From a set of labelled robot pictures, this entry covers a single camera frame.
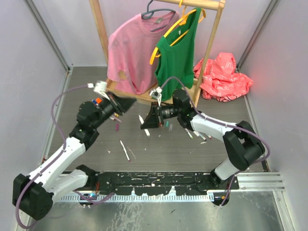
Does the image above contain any wooden clothes rack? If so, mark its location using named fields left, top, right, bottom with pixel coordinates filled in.
left=90, top=0, right=225, bottom=105

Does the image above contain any green tank top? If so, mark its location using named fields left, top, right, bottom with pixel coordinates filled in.
left=150, top=8, right=206, bottom=101

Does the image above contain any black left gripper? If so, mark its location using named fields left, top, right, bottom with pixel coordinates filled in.
left=91, top=91, right=135, bottom=129

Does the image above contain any white pen magenta tip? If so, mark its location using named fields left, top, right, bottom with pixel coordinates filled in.
left=119, top=139, right=131, bottom=162

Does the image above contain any grey clothes hanger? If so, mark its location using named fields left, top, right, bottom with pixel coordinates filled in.
left=141, top=0, right=176, bottom=32

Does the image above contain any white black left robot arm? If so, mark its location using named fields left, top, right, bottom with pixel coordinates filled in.
left=13, top=92, right=136, bottom=220

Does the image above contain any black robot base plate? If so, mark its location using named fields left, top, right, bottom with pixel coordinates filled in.
left=68, top=171, right=240, bottom=196

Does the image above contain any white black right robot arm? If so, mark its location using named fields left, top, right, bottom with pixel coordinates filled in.
left=141, top=88, right=265, bottom=190

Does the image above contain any slotted cable duct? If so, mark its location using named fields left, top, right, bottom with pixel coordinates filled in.
left=59, top=192, right=214, bottom=203

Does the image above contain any white pen on left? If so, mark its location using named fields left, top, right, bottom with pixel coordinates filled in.
left=138, top=115, right=151, bottom=138

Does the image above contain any yellow clothes hanger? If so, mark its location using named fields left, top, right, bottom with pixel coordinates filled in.
left=149, top=0, right=207, bottom=65

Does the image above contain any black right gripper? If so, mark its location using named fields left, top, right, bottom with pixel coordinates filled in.
left=140, top=103, right=180, bottom=130

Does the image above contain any crumpled coral pink cloth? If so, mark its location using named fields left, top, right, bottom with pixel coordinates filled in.
left=200, top=52, right=254, bottom=103

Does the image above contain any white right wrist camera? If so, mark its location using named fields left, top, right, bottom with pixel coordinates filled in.
left=149, top=87, right=162, bottom=106

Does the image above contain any pink t-shirt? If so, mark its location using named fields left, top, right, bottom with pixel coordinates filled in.
left=107, top=11, right=180, bottom=95

